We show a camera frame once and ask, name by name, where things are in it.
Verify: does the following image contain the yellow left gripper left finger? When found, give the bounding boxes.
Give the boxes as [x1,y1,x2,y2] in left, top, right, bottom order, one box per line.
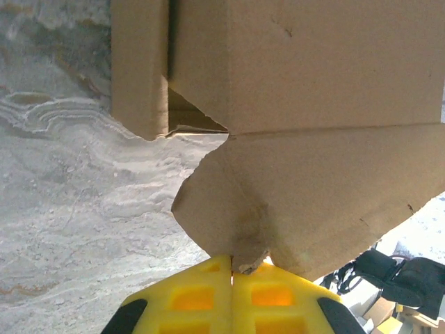
[100,253,233,334]

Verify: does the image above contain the brown cardboard box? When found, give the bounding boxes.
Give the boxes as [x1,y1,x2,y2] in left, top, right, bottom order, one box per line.
[110,0,445,281]

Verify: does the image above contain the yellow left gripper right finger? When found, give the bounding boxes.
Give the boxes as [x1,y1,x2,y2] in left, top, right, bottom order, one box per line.
[232,259,366,334]

